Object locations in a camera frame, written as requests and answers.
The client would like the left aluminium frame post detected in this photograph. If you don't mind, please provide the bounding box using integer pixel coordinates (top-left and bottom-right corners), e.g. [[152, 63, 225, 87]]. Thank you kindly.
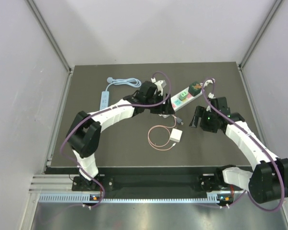
[[24, 0, 72, 73]]

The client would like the slotted cable duct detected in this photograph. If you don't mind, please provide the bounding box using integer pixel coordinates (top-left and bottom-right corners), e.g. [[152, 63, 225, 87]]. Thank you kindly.
[[38, 193, 233, 204]]

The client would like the aluminium frame post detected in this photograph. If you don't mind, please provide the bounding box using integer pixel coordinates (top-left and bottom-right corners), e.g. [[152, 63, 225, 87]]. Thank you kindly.
[[24, 0, 72, 73], [238, 0, 284, 71]]

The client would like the light blue power strip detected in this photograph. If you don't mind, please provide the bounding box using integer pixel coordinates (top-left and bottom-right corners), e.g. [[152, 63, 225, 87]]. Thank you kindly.
[[99, 76, 142, 111]]

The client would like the light green plug adapter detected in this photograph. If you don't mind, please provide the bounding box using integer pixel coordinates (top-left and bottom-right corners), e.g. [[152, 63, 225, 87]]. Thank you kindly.
[[179, 91, 188, 101]]

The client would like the right aluminium frame post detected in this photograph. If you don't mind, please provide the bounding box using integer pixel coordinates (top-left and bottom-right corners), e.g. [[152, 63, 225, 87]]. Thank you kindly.
[[238, 0, 284, 71]]

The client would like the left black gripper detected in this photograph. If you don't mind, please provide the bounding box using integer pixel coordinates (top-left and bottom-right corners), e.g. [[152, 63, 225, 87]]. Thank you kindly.
[[145, 93, 175, 115]]

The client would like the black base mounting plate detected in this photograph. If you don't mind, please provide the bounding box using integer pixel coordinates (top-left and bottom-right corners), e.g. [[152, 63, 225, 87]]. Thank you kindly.
[[75, 166, 229, 192]]

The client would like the white multicolour power strip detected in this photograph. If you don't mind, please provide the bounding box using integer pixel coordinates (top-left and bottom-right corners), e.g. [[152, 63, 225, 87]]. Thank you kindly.
[[169, 81, 203, 112]]

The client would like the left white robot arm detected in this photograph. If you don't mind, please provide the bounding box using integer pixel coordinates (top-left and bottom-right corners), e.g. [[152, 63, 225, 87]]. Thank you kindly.
[[66, 80, 175, 190]]

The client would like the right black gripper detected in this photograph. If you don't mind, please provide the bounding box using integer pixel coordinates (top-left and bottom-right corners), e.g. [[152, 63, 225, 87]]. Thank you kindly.
[[190, 106, 218, 133]]

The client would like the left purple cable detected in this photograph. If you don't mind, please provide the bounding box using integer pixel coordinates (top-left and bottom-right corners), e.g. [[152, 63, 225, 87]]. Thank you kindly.
[[59, 71, 171, 202]]

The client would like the dark green plug adapter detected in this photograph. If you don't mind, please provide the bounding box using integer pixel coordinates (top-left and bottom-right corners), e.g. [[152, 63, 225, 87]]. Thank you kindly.
[[188, 81, 202, 96]]

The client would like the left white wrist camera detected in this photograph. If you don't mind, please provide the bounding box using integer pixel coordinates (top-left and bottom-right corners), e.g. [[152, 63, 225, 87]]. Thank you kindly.
[[151, 77, 167, 96]]

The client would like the pink usb cable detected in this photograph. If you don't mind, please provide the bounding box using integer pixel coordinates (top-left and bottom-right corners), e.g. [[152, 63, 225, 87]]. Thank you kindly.
[[147, 115, 184, 151]]

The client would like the white charger block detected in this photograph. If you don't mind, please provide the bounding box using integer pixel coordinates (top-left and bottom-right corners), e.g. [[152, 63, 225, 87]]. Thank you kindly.
[[169, 128, 182, 143]]

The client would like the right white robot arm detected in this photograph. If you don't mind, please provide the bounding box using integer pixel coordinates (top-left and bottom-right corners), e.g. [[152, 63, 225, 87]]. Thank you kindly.
[[190, 97, 288, 204]]

